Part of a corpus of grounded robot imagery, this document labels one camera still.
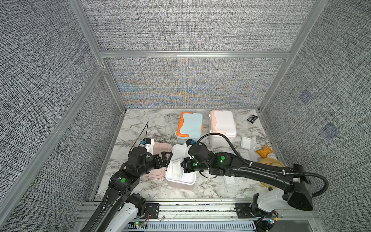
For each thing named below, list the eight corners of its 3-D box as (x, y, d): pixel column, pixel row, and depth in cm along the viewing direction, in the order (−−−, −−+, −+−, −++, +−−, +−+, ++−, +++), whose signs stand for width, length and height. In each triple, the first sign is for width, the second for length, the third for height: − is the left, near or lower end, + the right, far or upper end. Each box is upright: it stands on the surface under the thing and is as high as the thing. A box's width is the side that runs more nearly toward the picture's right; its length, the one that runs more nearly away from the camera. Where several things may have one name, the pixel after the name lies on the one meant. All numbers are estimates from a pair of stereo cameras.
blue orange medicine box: (177, 148, 98) (175, 136, 87) (178, 125, 111) (177, 112, 100) (202, 148, 98) (204, 136, 87) (200, 125, 111) (202, 111, 99)
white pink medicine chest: (210, 148, 99) (214, 134, 87) (207, 124, 112) (210, 110, 100) (233, 147, 99) (239, 134, 87) (227, 124, 112) (232, 110, 100)
